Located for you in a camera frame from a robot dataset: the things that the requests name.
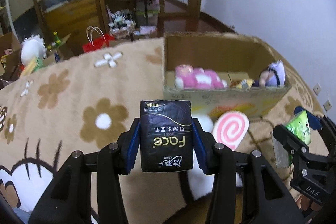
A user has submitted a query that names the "white fluffy yellow pompom plush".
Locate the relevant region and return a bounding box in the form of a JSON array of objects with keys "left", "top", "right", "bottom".
[{"left": 187, "top": 113, "right": 244, "bottom": 200}]

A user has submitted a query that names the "small cardboard box with papers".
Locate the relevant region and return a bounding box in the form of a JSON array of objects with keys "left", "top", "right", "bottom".
[{"left": 133, "top": 26, "right": 158, "bottom": 40}]

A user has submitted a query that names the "cardboard box on bed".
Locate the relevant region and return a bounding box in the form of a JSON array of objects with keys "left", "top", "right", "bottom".
[{"left": 163, "top": 32, "right": 291, "bottom": 119}]

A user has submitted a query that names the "storage bin under table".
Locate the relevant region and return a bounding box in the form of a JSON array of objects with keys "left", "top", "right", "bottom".
[{"left": 135, "top": 0, "right": 160, "bottom": 27}]

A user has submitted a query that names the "black Face tissue pack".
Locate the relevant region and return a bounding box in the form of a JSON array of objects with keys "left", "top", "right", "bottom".
[{"left": 139, "top": 100, "right": 194, "bottom": 173}]

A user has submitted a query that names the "pink bear plush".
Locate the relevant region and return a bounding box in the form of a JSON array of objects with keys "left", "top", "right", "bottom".
[{"left": 174, "top": 65, "right": 228, "bottom": 90}]

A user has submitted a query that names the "red paper gift bag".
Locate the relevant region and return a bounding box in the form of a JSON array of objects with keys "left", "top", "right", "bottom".
[{"left": 82, "top": 26, "right": 115, "bottom": 53}]

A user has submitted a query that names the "open cardboard box on floor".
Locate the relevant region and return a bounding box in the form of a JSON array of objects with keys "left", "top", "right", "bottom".
[{"left": 1, "top": 32, "right": 21, "bottom": 81}]

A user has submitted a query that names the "purple haired doll plush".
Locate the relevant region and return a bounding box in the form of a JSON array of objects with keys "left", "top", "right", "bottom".
[{"left": 252, "top": 60, "right": 286, "bottom": 87}]

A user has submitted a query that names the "yellow green frog toy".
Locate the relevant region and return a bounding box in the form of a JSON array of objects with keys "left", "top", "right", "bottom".
[{"left": 20, "top": 57, "right": 43, "bottom": 78}]

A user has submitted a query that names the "green tissue pack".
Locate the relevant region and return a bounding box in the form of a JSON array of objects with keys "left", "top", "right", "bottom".
[{"left": 285, "top": 110, "right": 311, "bottom": 145}]

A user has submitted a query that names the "green glass bottle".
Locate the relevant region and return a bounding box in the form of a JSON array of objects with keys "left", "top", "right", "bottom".
[{"left": 53, "top": 31, "right": 62, "bottom": 47}]

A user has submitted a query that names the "wicker basket with items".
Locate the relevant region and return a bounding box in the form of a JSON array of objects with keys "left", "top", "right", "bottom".
[{"left": 108, "top": 9, "right": 136, "bottom": 39}]

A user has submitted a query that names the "person right hand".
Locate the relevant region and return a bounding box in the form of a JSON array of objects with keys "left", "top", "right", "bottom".
[{"left": 296, "top": 194, "right": 322, "bottom": 223}]

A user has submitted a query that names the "yellow dog plush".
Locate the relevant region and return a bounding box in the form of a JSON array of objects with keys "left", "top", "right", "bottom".
[{"left": 230, "top": 79, "right": 255, "bottom": 89}]

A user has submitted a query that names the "wall power outlet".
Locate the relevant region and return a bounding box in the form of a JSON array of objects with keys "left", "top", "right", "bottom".
[{"left": 313, "top": 84, "right": 321, "bottom": 96}]

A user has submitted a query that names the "white spiky hair plush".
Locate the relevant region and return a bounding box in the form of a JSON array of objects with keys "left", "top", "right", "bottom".
[{"left": 21, "top": 35, "right": 47, "bottom": 67}]

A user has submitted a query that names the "pink swirl roll plush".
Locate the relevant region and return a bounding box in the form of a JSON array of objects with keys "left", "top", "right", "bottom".
[{"left": 212, "top": 111, "right": 249, "bottom": 151}]

